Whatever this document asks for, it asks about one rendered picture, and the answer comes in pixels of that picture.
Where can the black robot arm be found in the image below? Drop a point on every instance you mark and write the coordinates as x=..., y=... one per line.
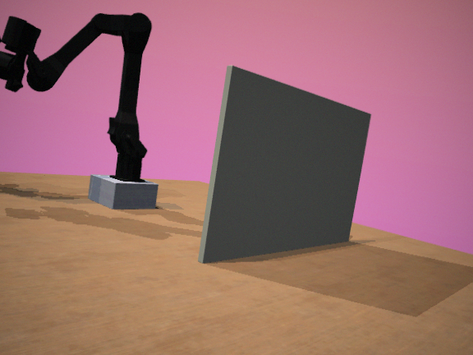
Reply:
x=20, y=38

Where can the dark grey flat panel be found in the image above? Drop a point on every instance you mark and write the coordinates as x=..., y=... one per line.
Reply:
x=285, y=172

